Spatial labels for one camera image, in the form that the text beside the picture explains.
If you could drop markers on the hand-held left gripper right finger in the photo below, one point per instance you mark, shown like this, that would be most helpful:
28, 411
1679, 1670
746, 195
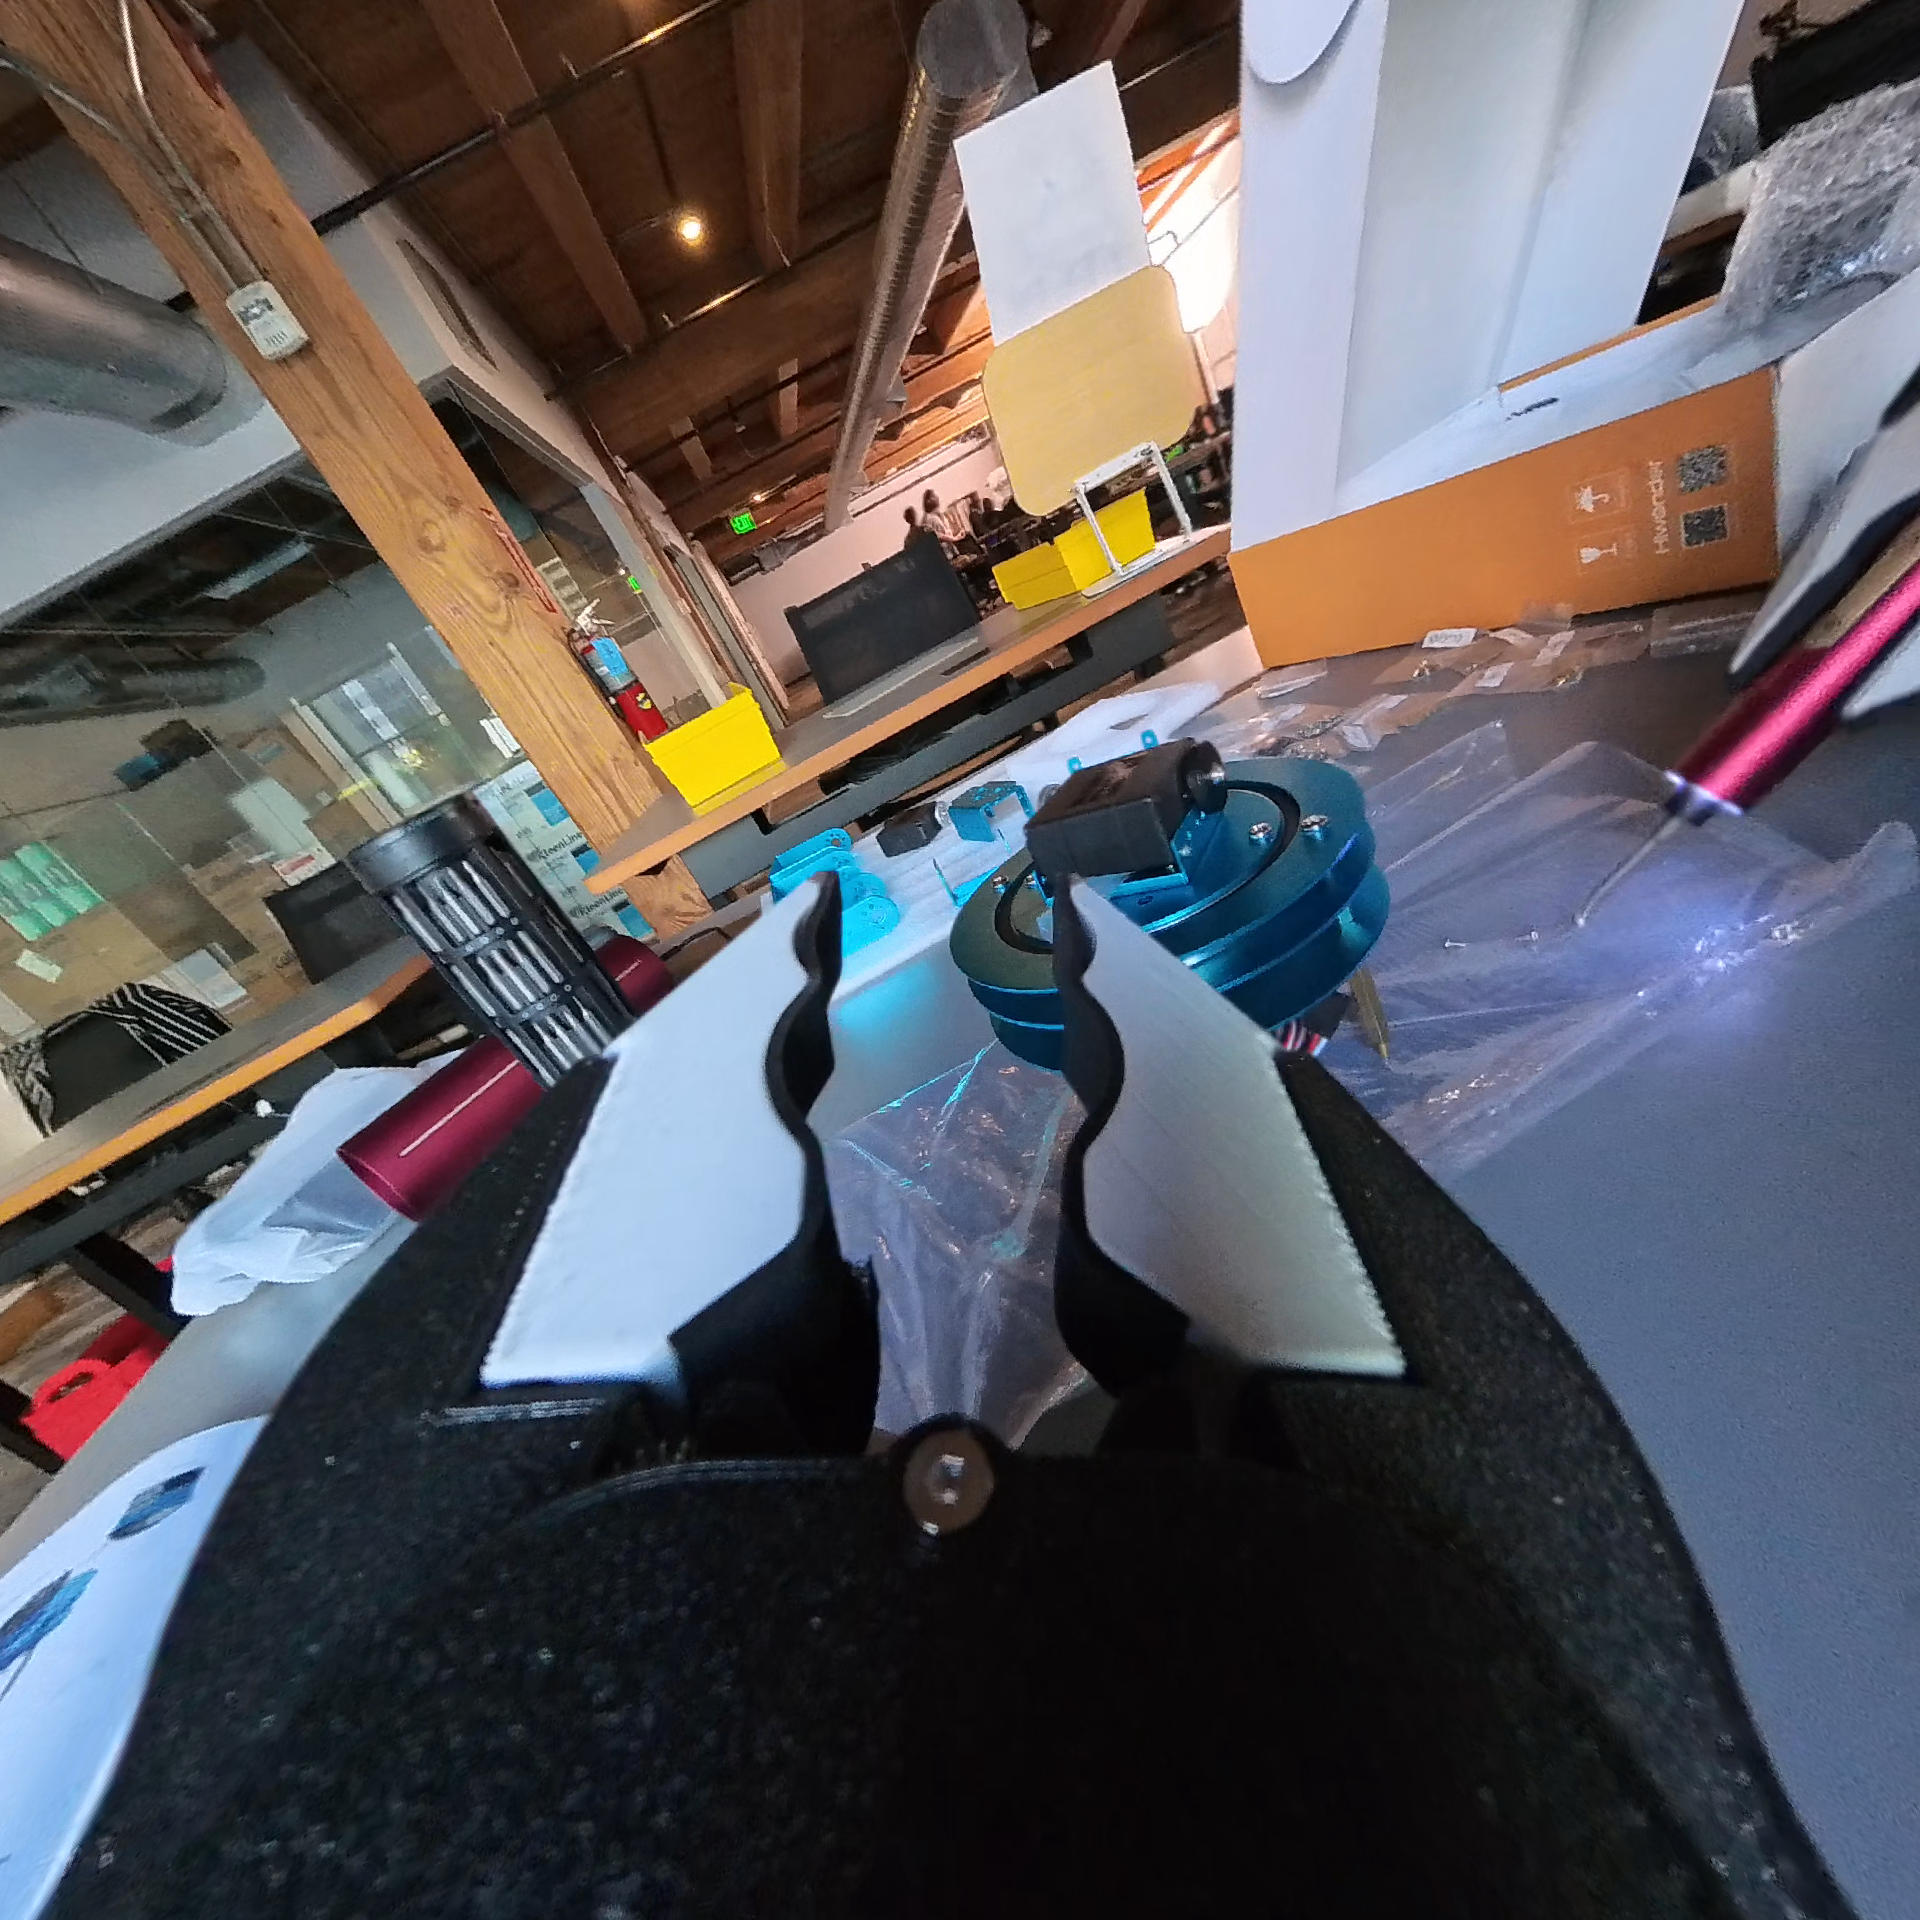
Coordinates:
1245, 1198

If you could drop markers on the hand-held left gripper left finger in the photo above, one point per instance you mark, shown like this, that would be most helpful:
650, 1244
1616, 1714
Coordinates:
657, 1184

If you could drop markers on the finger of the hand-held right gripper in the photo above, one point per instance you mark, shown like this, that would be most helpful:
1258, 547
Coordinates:
1896, 681
1845, 594

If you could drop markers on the red electric screwdriver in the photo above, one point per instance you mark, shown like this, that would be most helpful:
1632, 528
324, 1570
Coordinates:
1784, 709

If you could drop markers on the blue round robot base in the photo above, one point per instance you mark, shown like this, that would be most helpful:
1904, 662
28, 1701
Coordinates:
1275, 914

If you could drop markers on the red screwdriver case tube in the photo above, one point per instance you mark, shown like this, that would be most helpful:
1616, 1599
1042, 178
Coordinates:
451, 1121

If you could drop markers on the bubble wrap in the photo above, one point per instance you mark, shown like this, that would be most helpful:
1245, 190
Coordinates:
1832, 225

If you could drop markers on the clear plastic sheet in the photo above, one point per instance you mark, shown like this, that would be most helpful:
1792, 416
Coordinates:
1724, 902

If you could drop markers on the clear plastic bag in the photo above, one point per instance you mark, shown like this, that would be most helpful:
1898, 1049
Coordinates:
960, 1198

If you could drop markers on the black screwdriver bit holder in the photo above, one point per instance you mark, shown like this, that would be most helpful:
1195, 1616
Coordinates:
479, 931

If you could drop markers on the row of small screw bags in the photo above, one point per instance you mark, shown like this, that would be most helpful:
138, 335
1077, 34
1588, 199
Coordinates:
1497, 651

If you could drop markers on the white plastic bag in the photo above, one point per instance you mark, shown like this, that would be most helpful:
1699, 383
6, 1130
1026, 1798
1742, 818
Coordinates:
266, 1231

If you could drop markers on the black servo motor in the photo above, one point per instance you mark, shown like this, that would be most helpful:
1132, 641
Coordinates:
1115, 818

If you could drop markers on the orange cardboard box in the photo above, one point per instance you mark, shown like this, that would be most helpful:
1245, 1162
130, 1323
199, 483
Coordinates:
1426, 571

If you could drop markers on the yellow storage bin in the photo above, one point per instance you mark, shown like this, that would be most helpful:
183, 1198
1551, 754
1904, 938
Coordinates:
1035, 574
712, 754

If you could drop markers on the red fire extinguisher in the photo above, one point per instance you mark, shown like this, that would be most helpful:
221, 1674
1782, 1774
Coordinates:
638, 703

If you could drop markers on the white foam tray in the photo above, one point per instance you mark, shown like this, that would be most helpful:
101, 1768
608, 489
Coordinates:
1139, 709

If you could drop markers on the long wooden table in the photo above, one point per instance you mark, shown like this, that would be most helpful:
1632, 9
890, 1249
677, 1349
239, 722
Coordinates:
905, 703
152, 1115

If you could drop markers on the striped cloth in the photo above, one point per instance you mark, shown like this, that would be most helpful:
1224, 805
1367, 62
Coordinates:
123, 1033

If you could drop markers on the red plastic container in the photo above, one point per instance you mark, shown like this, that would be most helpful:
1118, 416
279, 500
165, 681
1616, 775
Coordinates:
92, 1397

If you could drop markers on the printed instruction sheet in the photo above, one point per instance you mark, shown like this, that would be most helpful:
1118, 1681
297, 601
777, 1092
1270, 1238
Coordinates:
92, 1579

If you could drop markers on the rounded wooden panel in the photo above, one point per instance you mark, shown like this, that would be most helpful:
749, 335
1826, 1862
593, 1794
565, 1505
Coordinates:
1077, 386

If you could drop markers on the white panel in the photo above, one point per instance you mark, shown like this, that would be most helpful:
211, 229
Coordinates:
1049, 195

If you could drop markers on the blue metal bracket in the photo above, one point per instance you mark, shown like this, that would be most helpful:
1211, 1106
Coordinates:
979, 818
882, 911

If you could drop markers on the wooden support post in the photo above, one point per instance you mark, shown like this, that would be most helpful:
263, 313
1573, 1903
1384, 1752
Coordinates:
421, 495

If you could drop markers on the white wall thermostat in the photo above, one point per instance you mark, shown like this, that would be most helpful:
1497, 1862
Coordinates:
266, 325

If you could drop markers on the silver ventilation duct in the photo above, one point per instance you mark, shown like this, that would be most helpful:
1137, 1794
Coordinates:
916, 271
104, 345

